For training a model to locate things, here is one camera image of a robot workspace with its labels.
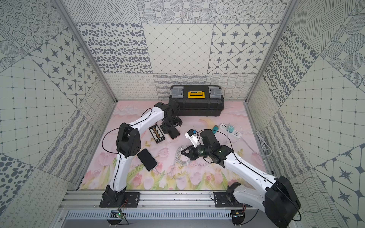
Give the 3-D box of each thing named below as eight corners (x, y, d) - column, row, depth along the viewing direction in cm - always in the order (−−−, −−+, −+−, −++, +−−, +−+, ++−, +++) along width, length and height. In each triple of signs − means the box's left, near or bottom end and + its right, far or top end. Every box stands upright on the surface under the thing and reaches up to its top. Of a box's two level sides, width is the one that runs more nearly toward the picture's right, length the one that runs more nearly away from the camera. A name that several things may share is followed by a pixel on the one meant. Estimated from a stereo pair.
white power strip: (218, 127, 105) (219, 125, 103) (221, 124, 107) (221, 122, 105) (239, 139, 99) (240, 137, 97) (241, 134, 101) (243, 132, 99)
